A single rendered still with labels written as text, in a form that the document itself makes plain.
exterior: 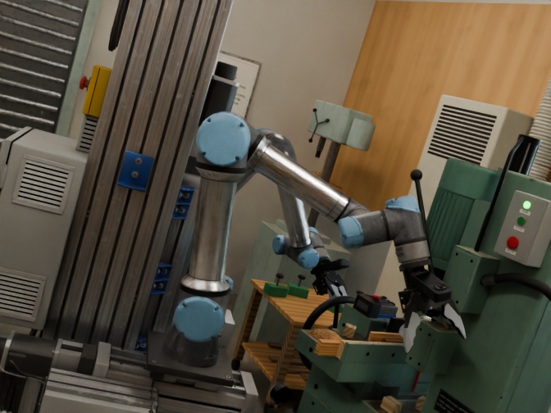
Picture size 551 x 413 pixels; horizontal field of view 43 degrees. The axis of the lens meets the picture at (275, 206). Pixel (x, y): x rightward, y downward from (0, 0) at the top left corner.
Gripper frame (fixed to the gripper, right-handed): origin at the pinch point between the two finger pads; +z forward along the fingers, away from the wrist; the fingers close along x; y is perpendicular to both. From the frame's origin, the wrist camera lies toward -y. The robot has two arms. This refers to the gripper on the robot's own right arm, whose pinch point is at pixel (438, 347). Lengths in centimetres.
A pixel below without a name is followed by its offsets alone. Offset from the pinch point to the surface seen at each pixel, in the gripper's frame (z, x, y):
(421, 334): -1.2, -7.0, 21.2
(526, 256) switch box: -16.1, -25.1, -5.0
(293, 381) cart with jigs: 27, -21, 201
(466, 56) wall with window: -134, -166, 201
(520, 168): -39, -41, 11
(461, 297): -8.9, -14.5, 10.3
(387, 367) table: 7.7, -4.2, 40.8
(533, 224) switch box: -22.9, -27.5, -6.9
